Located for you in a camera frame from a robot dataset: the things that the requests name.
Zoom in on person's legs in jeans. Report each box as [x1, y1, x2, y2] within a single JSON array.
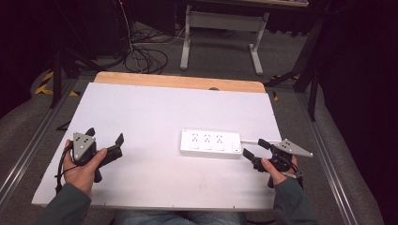
[[113, 209, 248, 225]]

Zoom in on white power strip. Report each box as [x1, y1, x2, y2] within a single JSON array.
[[179, 128, 244, 160]]

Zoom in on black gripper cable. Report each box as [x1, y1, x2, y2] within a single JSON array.
[[283, 154, 305, 189], [54, 142, 78, 195]]

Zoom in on person's right hand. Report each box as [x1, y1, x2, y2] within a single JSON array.
[[260, 155, 299, 188]]

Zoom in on bundle of floor cables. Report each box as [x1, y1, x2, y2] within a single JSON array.
[[123, 18, 189, 75]]

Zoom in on black tripod stand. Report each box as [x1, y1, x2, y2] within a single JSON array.
[[50, 0, 106, 110]]

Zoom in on white metal desk frame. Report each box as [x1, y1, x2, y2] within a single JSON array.
[[179, 4, 270, 77]]

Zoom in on yellow black floor tape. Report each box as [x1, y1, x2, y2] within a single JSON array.
[[34, 70, 81, 98]]

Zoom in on person's left hand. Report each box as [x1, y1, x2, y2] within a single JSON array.
[[62, 139, 108, 200]]

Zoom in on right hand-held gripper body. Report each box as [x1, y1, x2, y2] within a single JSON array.
[[253, 138, 314, 189]]

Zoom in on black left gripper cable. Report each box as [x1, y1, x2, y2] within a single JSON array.
[[54, 142, 78, 195]]

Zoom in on wooden desk top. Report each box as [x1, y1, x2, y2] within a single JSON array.
[[200, 0, 310, 8]]

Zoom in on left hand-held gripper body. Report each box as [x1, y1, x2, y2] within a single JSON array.
[[71, 131, 124, 184]]

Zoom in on aluminium floor rail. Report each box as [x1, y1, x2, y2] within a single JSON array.
[[0, 78, 79, 202], [295, 92, 359, 225]]

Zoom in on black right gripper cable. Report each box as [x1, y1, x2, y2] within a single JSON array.
[[283, 154, 305, 189]]

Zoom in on white board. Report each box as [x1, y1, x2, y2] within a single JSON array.
[[31, 82, 283, 212]]

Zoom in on black metal stand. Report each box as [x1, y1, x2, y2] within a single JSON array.
[[263, 17, 325, 122]]

